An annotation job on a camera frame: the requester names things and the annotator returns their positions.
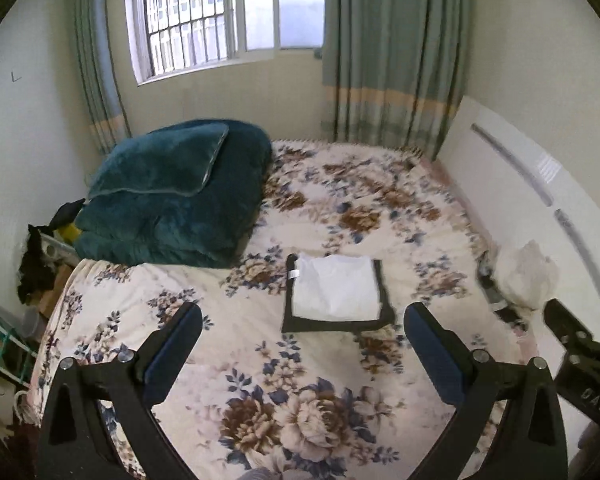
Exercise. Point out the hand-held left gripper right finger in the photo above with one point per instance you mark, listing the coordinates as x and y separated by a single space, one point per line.
437 355

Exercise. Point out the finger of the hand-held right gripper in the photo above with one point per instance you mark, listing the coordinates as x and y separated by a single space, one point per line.
567 322

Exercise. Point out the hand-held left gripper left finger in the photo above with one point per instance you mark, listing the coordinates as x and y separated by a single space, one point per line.
172 355

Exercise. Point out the white t-shirt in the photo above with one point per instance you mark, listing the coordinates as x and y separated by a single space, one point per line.
335 285

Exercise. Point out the dark striped clothes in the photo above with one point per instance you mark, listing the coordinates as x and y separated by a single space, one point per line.
497 300

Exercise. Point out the black clothes pile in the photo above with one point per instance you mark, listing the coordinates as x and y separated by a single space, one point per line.
35 265

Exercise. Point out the crumpled white cloth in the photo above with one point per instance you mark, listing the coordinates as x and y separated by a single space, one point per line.
527 272

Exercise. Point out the black folded garment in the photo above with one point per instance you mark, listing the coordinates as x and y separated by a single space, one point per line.
340 326

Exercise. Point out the floral bed blanket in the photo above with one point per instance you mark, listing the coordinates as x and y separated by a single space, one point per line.
290 390

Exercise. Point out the brown cardboard box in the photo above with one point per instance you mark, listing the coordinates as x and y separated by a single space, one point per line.
55 290

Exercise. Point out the white bed headboard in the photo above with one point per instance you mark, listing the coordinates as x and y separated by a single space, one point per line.
505 195

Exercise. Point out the grey plastic bucket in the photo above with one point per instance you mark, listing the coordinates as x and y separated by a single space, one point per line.
32 322

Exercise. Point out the yellow bag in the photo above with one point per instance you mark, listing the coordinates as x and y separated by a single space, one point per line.
72 232

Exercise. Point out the teal plush quilt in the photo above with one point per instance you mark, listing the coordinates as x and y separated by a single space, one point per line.
170 190

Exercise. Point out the wide green curtain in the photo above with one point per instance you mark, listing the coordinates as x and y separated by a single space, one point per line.
390 50

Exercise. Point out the narrow green curtain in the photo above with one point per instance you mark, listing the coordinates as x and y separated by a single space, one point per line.
97 50

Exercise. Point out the barred window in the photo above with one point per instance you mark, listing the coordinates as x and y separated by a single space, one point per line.
205 15

